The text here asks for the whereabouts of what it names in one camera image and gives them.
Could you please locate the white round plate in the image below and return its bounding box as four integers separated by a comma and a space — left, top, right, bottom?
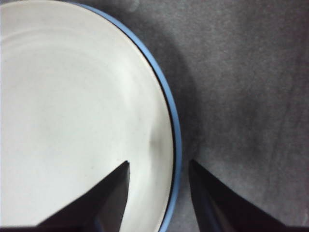
0, 0, 176, 232

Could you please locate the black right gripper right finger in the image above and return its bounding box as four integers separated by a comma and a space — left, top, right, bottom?
190, 159, 309, 232

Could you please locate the blue round plate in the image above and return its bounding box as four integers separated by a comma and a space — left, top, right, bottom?
70, 1, 183, 232

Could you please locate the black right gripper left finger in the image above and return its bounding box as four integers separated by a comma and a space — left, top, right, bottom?
0, 160, 131, 232

